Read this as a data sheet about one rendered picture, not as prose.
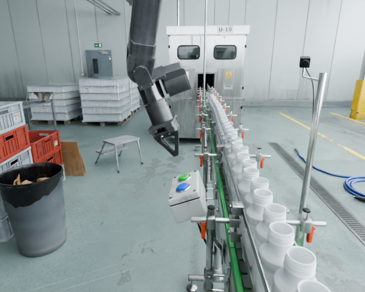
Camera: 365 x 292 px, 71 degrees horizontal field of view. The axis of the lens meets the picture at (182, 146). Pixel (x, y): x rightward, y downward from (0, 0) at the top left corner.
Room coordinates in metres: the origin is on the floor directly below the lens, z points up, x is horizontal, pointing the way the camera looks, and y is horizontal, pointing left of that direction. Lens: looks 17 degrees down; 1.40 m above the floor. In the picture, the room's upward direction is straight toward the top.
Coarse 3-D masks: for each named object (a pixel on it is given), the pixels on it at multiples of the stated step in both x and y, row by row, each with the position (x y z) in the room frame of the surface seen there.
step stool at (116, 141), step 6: (114, 138) 3.62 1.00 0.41; (120, 138) 3.63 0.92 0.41; (126, 138) 3.63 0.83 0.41; (132, 138) 3.62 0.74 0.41; (138, 138) 3.67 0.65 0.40; (114, 144) 3.35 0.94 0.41; (120, 144) 4.00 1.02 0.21; (138, 144) 3.67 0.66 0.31; (102, 150) 3.59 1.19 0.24; (108, 150) 3.70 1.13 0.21; (114, 150) 3.69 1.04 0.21; (120, 150) 3.76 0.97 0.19; (96, 162) 3.68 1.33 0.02
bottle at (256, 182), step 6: (252, 180) 0.52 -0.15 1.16; (258, 180) 0.53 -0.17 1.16; (264, 180) 0.53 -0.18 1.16; (252, 186) 0.51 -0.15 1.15; (258, 186) 0.50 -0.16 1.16; (264, 186) 0.50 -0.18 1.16; (252, 192) 0.51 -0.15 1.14; (246, 198) 0.51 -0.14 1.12; (252, 198) 0.50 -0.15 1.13; (246, 204) 0.51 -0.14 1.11; (252, 204) 0.49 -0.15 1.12
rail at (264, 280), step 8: (216, 128) 1.31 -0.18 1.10; (224, 152) 0.87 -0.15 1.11; (224, 176) 0.83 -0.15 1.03; (232, 176) 0.66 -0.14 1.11; (232, 200) 0.64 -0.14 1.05; (240, 200) 0.52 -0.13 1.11; (272, 200) 0.52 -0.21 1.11; (248, 224) 0.43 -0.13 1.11; (248, 232) 0.41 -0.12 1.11; (240, 240) 0.47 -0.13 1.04; (256, 248) 0.36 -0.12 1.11; (256, 256) 0.34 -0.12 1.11; (248, 264) 0.40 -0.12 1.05; (248, 272) 0.38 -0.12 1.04; (264, 272) 0.31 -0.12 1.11; (264, 280) 0.29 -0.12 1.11; (264, 288) 0.29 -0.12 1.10
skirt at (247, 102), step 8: (168, 104) 10.27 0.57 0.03; (248, 104) 10.08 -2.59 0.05; (256, 104) 10.06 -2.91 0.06; (264, 104) 10.05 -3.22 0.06; (272, 104) 10.03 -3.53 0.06; (280, 104) 10.01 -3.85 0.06; (288, 104) 9.99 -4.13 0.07; (296, 104) 9.97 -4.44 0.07; (304, 104) 9.95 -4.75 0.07; (312, 104) 9.93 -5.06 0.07; (328, 104) 9.90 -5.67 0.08; (336, 104) 9.88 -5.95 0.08; (344, 104) 9.86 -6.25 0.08
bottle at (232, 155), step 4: (232, 144) 0.81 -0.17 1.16; (236, 144) 0.80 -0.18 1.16; (240, 144) 0.80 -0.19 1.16; (232, 148) 0.81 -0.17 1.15; (232, 152) 0.80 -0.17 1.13; (228, 156) 0.80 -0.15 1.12; (232, 156) 0.79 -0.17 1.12; (228, 160) 0.80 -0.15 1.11; (228, 172) 0.80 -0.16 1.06; (228, 176) 0.80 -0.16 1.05; (228, 180) 0.80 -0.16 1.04; (228, 184) 0.80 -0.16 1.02
